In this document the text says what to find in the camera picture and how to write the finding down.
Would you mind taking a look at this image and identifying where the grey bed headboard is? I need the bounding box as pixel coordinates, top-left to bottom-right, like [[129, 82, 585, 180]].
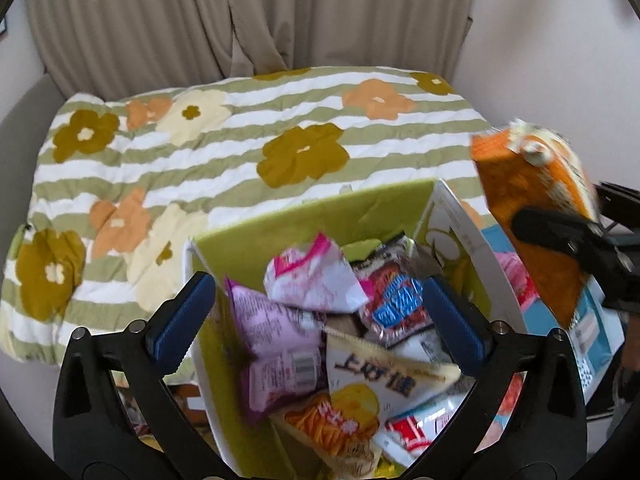
[[0, 72, 66, 191]]

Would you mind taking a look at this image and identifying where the red white snack packet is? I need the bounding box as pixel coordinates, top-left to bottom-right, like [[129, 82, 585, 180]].
[[384, 394, 473, 467]]

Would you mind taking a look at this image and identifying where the purple snack packet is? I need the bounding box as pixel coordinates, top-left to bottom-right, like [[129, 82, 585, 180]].
[[224, 276, 328, 425]]

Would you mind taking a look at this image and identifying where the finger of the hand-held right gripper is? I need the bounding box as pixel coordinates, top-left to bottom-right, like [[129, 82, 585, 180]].
[[512, 206, 621, 286]]

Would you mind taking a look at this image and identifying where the beige curtain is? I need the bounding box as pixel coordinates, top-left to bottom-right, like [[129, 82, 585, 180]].
[[25, 0, 475, 102]]

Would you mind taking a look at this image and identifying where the bright pink snack packet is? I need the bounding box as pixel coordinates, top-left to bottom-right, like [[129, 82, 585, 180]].
[[497, 251, 538, 312]]

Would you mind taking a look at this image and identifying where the pink white snack packet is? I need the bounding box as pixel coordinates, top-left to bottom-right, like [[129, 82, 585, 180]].
[[263, 232, 369, 314]]

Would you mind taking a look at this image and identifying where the orange noodle snack packet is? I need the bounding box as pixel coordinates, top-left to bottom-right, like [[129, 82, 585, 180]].
[[271, 391, 385, 478]]

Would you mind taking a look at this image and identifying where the light blue snack packet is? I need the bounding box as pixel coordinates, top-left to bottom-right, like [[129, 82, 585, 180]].
[[572, 277, 627, 403]]

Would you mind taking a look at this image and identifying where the large orange snack packet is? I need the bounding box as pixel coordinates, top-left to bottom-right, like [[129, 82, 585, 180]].
[[469, 119, 603, 332]]

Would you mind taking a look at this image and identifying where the green cardboard box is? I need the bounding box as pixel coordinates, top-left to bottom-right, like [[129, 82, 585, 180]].
[[184, 177, 532, 480]]

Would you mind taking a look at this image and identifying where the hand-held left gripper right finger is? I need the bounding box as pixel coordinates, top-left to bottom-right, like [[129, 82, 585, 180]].
[[405, 275, 588, 480]]

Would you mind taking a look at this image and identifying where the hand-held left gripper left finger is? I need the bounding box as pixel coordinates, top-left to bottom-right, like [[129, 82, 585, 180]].
[[52, 271, 236, 480]]

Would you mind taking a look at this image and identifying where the red blue snack packet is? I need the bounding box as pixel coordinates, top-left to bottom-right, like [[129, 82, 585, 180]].
[[356, 252, 435, 348]]

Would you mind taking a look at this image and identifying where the floral striped blanket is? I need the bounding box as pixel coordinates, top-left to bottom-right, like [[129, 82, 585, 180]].
[[0, 65, 497, 387]]

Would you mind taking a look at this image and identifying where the white yellow chip bag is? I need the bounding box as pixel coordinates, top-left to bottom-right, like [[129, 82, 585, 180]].
[[324, 334, 462, 413]]

